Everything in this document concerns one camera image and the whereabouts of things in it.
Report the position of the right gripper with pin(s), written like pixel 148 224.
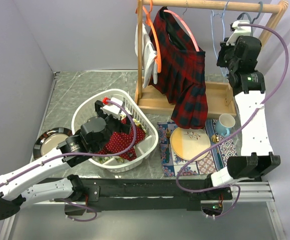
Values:
pixel 224 47

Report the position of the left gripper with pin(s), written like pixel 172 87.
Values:
pixel 120 127

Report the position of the red polka dot garment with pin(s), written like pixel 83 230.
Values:
pixel 124 142

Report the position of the teal blue hanger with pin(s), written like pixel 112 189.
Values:
pixel 250 20

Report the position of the light blue wire hanger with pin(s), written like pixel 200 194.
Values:
pixel 221 16

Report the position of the yellow floral garment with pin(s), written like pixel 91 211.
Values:
pixel 139 125

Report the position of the red plaid skirt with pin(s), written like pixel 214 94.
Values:
pixel 182 77

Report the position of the pink hanger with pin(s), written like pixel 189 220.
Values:
pixel 186 27

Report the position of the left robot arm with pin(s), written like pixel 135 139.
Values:
pixel 24 186

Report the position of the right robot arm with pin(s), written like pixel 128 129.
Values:
pixel 257 158

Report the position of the orange hanger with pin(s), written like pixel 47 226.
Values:
pixel 154 37

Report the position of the white plastic laundry basket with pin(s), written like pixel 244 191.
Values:
pixel 143 149

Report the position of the wooden clothes rack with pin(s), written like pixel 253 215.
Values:
pixel 219 95

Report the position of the dark rimmed brown plate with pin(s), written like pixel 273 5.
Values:
pixel 49 140

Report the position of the light blue mug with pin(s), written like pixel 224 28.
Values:
pixel 224 124

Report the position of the white cloth garment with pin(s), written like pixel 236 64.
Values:
pixel 148 58

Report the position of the cream yellow plate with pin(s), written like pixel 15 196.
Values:
pixel 188 143

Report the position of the patterned placemat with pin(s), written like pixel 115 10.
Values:
pixel 208 164

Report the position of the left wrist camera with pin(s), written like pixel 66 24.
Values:
pixel 112 109

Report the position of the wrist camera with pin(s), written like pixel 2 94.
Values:
pixel 112 109
pixel 238 31

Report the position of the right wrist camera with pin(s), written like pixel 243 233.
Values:
pixel 238 31

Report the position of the gold fork green handle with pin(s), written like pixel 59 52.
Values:
pixel 168 135

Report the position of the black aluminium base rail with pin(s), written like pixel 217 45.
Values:
pixel 118 194

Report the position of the gold spoon green handle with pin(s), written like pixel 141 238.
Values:
pixel 215 139

